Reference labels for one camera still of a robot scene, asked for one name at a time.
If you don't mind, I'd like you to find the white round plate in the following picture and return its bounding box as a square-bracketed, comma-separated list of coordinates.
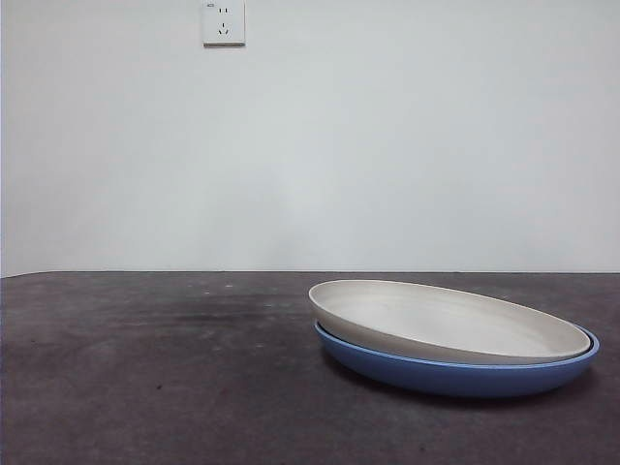
[308, 279, 593, 366]

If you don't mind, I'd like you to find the blue round plate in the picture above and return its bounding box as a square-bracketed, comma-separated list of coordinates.
[313, 319, 601, 399]

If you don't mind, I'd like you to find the white wall socket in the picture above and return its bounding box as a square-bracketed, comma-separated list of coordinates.
[202, 0, 246, 48]

